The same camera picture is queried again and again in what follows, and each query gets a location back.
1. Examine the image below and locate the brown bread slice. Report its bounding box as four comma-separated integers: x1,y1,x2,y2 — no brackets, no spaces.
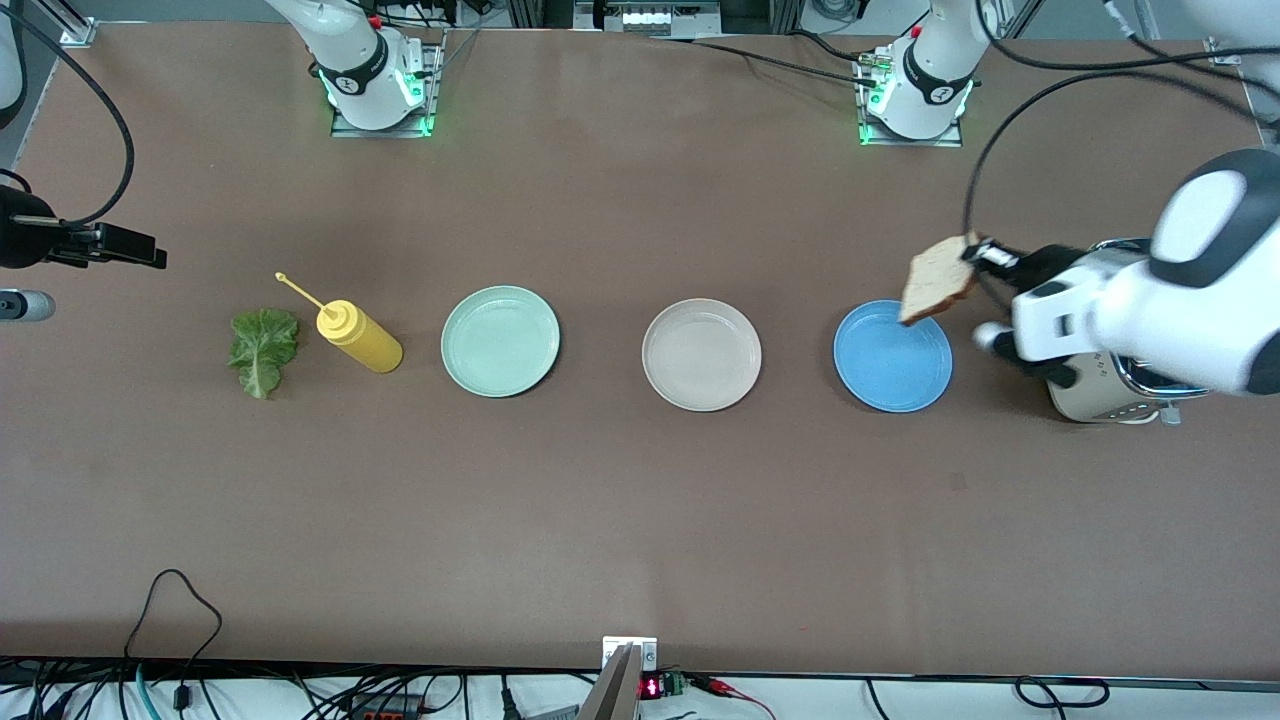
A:
899,233,981,327

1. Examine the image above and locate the green lettuce leaf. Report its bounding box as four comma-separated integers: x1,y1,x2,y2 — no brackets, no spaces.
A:
228,308,301,401

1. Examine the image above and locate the yellow squeeze bottle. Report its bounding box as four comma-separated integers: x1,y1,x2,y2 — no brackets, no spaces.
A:
275,272,404,375

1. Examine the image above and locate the blue plate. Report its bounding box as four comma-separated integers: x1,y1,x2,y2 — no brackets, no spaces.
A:
833,300,954,414

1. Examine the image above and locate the beige plate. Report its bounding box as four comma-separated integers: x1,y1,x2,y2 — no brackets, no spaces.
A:
642,298,763,413

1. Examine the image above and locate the green plate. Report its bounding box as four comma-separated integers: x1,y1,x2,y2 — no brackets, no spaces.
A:
441,286,561,399

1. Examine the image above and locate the beige chrome toaster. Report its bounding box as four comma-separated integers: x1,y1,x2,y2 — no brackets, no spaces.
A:
1045,237,1216,428

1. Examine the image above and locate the lit electronics box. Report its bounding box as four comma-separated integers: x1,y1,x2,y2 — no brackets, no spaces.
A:
573,0,723,39

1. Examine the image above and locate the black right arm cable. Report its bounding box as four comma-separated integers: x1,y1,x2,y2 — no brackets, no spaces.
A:
0,5,136,229

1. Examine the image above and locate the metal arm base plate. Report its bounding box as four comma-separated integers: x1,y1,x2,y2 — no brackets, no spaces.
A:
330,28,446,139
857,50,964,149

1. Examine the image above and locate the short black table cable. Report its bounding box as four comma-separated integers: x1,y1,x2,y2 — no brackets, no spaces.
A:
788,30,881,66

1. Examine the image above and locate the long black table cable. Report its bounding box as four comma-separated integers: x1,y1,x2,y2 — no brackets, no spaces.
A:
648,36,881,89

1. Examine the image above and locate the black coiled cable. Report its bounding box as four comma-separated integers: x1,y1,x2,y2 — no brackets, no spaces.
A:
1015,677,1111,709

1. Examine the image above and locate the thin black looped cable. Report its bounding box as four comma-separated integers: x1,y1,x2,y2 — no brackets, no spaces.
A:
122,569,223,713

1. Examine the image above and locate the red clip wire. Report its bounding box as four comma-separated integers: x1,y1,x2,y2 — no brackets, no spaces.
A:
690,676,776,720

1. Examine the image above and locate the silver camera mount bracket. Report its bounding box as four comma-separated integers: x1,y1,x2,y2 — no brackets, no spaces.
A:
602,636,659,673

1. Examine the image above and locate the grey camera mount pole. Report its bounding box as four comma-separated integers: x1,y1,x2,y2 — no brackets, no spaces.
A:
577,644,643,720

